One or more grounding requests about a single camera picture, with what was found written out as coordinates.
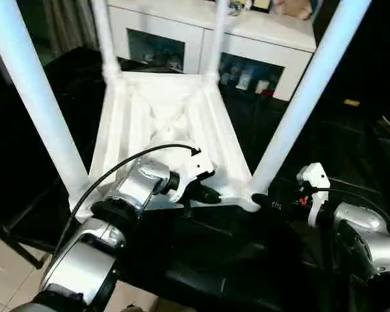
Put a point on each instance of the beige curtain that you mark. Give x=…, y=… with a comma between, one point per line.
x=71, y=22

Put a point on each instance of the white plastic table top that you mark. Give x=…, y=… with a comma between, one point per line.
x=165, y=123

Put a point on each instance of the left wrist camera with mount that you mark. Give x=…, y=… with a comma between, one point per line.
x=195, y=169

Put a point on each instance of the small white cup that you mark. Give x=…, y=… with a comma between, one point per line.
x=261, y=86

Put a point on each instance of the black shiny mat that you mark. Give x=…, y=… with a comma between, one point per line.
x=247, y=253

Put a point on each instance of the white sideboard cabinet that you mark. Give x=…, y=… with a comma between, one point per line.
x=165, y=19

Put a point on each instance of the dark cluttered bundle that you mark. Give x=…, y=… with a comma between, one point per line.
x=239, y=6

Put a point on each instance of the white printed mug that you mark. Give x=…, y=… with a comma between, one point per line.
x=243, y=79

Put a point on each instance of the small beige label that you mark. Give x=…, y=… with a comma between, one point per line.
x=351, y=102

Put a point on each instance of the beige teddy bear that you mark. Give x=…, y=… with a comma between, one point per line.
x=295, y=8

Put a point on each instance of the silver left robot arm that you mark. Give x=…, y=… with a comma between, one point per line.
x=139, y=185

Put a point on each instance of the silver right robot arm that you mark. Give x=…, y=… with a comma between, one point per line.
x=367, y=234

